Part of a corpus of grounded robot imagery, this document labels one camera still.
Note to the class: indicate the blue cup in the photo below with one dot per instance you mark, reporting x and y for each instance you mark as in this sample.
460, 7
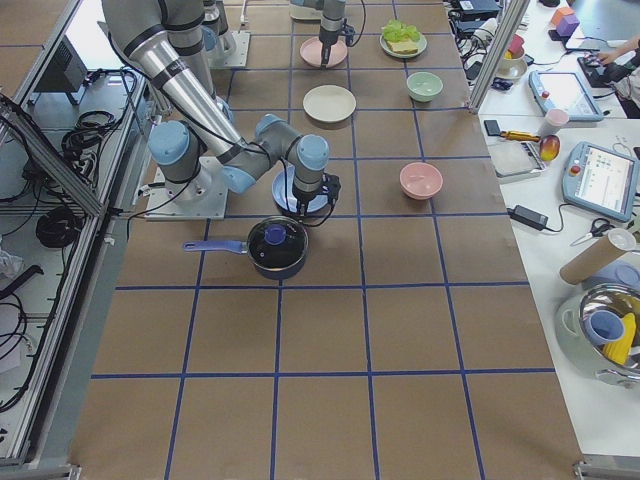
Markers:
603, 326

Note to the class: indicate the green lettuce leaf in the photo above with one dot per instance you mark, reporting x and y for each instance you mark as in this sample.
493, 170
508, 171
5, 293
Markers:
397, 31

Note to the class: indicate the red yellow mango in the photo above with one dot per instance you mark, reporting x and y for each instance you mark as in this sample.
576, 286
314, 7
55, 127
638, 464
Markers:
549, 147

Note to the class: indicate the blue plate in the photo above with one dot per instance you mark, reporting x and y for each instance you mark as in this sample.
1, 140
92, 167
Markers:
282, 193

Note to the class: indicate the aluminium frame post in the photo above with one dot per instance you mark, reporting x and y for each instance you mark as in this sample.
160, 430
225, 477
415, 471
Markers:
506, 28

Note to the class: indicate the grey pot with handles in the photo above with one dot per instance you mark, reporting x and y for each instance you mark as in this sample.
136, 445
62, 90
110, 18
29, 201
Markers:
572, 339

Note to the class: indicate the near teach pendant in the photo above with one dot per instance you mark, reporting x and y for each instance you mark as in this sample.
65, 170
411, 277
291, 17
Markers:
601, 180

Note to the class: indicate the bread slice on plate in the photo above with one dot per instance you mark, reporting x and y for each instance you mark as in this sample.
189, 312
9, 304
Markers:
403, 47

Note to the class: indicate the white bowl with fruit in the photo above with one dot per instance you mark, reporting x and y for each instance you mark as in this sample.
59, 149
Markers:
512, 58

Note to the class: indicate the green bowl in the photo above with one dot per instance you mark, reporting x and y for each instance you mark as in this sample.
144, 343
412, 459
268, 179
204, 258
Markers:
424, 86

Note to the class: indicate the dark blue saucepan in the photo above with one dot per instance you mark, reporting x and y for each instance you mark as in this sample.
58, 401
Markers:
240, 247

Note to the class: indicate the orange cube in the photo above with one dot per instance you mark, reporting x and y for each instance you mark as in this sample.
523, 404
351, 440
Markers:
559, 14

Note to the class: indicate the silver kitchen scale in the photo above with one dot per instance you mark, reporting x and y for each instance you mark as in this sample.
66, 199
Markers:
514, 161

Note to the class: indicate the black power adapter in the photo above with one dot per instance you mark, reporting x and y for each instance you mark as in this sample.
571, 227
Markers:
528, 217

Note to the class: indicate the black control box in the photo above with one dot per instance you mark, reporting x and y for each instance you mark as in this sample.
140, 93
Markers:
65, 73

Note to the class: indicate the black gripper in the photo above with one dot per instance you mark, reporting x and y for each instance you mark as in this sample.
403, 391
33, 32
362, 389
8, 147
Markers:
305, 197
327, 40

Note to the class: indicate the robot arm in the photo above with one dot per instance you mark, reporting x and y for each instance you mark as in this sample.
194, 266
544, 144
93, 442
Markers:
335, 10
165, 41

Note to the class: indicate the teach pendant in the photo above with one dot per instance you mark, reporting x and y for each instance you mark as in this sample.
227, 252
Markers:
601, 180
565, 91

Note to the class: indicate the steel mixing bowl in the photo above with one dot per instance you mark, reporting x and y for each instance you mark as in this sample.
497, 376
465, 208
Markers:
626, 375

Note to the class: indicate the purple cube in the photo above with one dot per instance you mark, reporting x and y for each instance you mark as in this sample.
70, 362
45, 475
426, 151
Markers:
567, 25

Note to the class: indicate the yellow corn cob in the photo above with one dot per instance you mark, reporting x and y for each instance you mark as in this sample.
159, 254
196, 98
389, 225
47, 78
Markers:
618, 351

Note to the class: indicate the pink bowl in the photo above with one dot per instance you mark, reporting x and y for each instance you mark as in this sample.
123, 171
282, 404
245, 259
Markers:
420, 181

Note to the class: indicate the blue lid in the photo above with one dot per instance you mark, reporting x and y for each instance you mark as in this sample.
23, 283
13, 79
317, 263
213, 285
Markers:
617, 277

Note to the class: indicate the orange handled tool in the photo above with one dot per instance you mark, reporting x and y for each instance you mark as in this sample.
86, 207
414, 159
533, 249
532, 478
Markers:
519, 136

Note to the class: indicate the pink plate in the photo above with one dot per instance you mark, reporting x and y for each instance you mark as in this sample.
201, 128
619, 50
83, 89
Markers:
311, 49

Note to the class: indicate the cardboard tube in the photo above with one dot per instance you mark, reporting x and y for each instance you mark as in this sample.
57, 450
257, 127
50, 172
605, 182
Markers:
611, 246

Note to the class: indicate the black phone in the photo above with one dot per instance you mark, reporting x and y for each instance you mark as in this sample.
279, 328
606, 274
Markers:
492, 128

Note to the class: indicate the person's forearm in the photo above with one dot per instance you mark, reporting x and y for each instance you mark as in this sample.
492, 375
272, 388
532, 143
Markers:
608, 57

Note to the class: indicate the green plate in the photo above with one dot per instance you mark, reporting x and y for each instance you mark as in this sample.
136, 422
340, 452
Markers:
422, 44

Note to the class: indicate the glass pot lid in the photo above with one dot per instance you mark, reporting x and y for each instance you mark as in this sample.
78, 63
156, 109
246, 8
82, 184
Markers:
278, 243

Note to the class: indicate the white paper cup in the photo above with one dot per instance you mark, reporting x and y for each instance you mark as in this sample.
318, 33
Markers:
554, 120

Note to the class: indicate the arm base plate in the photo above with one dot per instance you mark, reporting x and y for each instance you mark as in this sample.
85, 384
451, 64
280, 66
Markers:
226, 51
204, 198

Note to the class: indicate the far teach pendant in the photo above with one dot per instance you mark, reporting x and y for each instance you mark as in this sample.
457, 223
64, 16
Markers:
565, 91

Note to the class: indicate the cream white plate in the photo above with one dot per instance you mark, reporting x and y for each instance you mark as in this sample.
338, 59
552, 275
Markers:
329, 103

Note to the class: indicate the scissors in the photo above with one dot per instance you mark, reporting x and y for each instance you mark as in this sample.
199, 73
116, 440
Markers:
599, 226

